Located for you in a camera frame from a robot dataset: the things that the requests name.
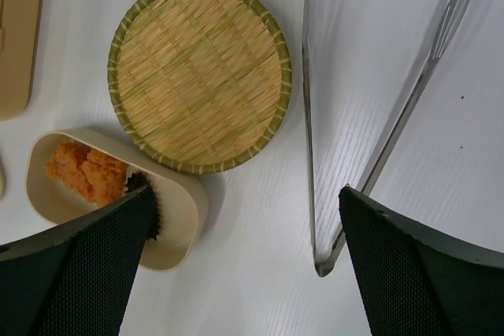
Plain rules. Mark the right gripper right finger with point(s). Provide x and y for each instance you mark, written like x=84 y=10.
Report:
x=415 y=280

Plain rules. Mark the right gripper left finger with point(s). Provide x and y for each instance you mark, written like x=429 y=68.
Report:
x=76 y=278

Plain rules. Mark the black sea cucumber food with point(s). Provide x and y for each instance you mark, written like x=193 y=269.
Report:
x=135 y=181

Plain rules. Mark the beige lunch box container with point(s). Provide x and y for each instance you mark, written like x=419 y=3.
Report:
x=182 y=199

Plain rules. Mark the metal food tongs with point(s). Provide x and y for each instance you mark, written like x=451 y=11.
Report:
x=446 y=30

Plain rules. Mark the orange lunch box lid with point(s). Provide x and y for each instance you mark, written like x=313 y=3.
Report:
x=19 y=31

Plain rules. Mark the orange fried chicken piece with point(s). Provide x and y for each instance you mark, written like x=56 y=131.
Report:
x=66 y=165

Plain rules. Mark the round woven bamboo tray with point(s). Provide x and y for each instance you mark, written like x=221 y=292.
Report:
x=200 y=86

